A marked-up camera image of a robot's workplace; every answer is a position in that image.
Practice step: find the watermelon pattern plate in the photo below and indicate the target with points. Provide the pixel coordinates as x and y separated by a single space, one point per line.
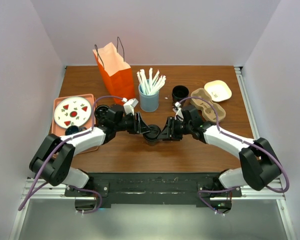
72 111

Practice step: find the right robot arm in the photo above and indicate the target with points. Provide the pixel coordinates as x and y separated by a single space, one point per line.
258 163

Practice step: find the orange paper bag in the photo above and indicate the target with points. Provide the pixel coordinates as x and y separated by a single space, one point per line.
115 72

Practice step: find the single black cup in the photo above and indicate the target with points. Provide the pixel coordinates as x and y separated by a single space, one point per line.
152 142

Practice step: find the cream square plate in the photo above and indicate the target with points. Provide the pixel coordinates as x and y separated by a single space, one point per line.
218 90

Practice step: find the stack of black lids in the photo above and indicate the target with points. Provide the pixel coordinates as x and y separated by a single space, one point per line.
100 113

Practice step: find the black cup lid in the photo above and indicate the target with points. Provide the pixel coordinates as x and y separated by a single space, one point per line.
153 134

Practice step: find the cardboard cup carrier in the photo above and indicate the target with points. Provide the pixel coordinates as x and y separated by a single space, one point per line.
205 106

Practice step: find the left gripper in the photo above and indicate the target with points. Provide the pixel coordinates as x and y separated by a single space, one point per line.
137 124

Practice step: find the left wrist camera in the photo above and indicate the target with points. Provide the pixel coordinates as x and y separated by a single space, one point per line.
129 105

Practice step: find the blue straw holder cup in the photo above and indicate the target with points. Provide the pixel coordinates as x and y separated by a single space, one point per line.
148 103

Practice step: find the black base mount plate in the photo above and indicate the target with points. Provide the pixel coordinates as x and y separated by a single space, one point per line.
174 188

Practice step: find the white wrapped straws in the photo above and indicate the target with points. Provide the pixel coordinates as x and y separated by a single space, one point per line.
152 84

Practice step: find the stack of black cups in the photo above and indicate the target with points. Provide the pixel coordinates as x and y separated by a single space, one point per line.
179 92

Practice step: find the dark blue mug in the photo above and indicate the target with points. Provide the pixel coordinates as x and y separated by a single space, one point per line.
73 129

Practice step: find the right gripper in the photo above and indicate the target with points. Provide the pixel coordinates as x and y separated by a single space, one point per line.
168 131

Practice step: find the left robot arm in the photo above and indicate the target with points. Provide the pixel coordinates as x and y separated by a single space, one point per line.
52 161

